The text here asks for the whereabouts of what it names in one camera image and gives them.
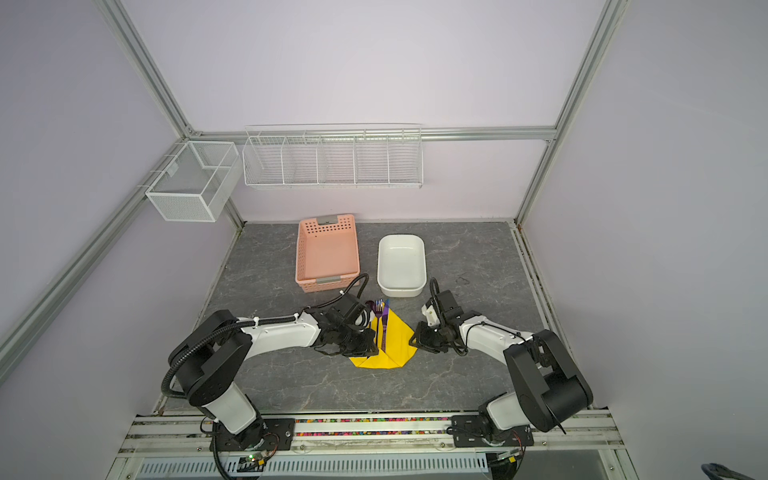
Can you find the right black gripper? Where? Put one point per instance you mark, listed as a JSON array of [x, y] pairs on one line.
[[422, 341]]

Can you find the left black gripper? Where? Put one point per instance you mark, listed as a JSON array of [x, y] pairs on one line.
[[365, 349]]

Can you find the yellow paper napkin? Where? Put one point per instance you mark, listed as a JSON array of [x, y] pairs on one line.
[[398, 351]]

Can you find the purple black knife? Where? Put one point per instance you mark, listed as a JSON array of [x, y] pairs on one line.
[[383, 322]]

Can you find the purple black fork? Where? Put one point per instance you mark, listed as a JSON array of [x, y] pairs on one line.
[[378, 309]]

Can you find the white oval tray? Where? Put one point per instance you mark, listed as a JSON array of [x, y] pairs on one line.
[[401, 266]]

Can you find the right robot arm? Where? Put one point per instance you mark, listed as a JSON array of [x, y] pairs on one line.
[[548, 387]]

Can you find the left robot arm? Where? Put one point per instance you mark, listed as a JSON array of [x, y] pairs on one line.
[[203, 367]]

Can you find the pink plastic basket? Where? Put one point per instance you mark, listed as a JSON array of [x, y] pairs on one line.
[[327, 253]]

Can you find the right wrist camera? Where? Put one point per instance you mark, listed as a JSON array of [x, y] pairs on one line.
[[431, 316]]

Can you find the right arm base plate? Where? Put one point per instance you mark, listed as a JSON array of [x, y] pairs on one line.
[[476, 430]]

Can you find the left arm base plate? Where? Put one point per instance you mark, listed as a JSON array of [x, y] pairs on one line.
[[266, 434]]

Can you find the white vented cable duct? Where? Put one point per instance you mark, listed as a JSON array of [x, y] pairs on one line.
[[318, 465]]

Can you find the white wire wall shelf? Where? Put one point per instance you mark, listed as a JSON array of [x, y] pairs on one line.
[[333, 155]]

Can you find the white mesh wall box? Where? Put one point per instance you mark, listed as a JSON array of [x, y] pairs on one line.
[[197, 182]]

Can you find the aluminium front rail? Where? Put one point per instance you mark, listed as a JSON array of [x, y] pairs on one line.
[[349, 433]]

